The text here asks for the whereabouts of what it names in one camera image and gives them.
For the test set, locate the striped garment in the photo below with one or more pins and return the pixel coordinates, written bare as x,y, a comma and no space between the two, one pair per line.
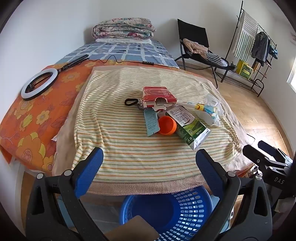
216,59

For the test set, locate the blue checkered sheet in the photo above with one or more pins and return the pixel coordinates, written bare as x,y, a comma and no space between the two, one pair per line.
129,49

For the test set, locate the green milk carton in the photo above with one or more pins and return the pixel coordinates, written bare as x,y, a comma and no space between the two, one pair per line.
192,132

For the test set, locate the orange floral bedsheet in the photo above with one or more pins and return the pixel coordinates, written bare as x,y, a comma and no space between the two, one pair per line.
34,111

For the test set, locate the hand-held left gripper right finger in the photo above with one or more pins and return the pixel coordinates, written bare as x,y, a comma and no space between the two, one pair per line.
208,171

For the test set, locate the teal paper tag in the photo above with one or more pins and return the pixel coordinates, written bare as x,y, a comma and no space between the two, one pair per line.
151,122

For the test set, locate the black clothes rack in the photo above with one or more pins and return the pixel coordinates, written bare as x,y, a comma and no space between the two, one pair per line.
254,81

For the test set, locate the beige blanket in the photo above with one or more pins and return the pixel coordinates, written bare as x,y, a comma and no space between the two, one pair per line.
138,188

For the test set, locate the beige cloth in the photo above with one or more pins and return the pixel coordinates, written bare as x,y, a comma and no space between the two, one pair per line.
195,46

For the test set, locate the white bed frame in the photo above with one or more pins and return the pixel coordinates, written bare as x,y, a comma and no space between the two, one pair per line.
19,176

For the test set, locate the yellow crate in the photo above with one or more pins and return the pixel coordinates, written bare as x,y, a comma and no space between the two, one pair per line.
245,69

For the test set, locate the window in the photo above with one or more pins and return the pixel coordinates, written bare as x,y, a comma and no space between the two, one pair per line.
292,69

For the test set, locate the red cardboard box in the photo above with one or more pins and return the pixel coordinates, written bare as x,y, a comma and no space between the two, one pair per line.
157,93

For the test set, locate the dark jacket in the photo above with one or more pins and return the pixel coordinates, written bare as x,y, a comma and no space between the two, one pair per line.
260,46

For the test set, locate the clear plastic bag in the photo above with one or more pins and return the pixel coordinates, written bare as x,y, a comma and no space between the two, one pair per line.
211,99

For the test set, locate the orange plastic cup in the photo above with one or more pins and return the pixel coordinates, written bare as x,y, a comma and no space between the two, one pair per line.
167,125

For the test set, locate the black folding chair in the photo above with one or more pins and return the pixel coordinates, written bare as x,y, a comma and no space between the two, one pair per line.
192,30

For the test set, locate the striped cream towel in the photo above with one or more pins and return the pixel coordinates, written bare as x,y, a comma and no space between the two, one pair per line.
129,150

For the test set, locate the blue plastic basket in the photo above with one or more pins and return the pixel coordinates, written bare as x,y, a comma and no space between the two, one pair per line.
150,208

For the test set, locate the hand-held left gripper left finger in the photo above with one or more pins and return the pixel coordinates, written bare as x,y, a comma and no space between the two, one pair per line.
90,171

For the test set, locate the folded floral quilt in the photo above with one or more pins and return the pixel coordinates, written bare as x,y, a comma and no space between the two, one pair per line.
124,29

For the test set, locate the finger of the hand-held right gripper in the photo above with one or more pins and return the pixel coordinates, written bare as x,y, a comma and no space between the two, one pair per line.
254,154
266,146

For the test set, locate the white package with coloured print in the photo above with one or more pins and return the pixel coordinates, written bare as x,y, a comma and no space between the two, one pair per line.
209,112

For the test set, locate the white pillow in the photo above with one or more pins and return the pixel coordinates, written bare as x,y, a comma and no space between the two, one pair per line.
124,41

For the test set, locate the green striped hanging cloth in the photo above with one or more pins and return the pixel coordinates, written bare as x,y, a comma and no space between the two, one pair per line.
245,37

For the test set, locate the brown cardboard piece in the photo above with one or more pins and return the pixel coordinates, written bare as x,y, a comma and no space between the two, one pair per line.
136,229

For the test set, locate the blue garment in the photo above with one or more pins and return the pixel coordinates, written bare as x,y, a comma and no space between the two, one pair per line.
274,51

